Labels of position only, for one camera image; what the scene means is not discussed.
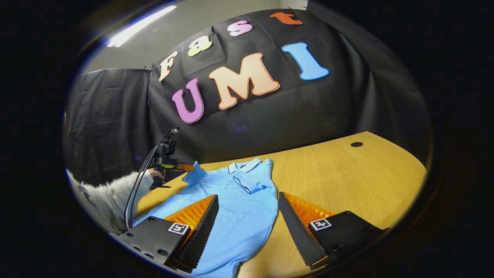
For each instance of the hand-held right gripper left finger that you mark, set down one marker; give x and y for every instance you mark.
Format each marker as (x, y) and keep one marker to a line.
(202, 235)

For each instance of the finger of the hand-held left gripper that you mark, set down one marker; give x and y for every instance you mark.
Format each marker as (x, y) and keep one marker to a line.
(185, 167)

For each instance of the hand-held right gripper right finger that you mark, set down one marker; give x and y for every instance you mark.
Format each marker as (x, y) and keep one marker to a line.
(299, 239)

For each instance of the light blue T-shirt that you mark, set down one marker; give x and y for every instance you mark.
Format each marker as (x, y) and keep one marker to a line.
(239, 216)

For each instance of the black backdrop cloth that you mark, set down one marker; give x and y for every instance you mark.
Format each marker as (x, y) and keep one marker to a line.
(308, 116)

